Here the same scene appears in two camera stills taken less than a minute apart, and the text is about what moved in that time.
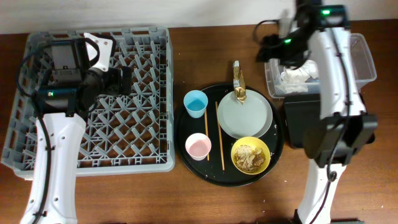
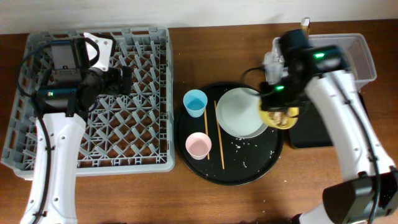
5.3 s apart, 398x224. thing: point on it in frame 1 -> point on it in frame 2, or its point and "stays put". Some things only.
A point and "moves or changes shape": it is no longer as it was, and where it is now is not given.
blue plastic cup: (196, 101) stays put
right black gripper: (270, 49) -> (268, 103)
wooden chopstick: (216, 106) stays put
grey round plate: (252, 118) stays put
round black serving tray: (229, 136) stays put
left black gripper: (115, 88) stays put
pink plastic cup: (198, 145) stays put
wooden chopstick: (206, 126) stays put
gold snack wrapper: (239, 82) moves or changes shape
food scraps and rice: (249, 158) -> (279, 118)
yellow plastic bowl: (257, 143) -> (293, 112)
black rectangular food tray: (300, 112) stays put
